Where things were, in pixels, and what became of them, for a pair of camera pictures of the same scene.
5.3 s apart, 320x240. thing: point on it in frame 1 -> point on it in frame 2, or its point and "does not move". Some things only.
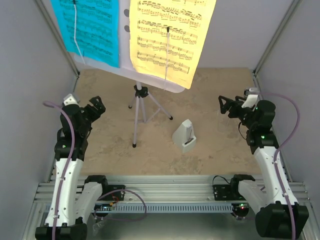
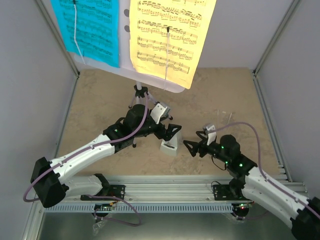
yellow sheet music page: [187, 20] does not move
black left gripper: [100, 107] -> [166, 136]
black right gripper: [230, 103] -> [196, 145]
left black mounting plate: [116, 196] does not move
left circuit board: [103, 207] does not move
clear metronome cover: [223, 121] does not move
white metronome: [184, 138] -> [171, 147]
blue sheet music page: [97, 28] does not move
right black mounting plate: [227, 192] does not move
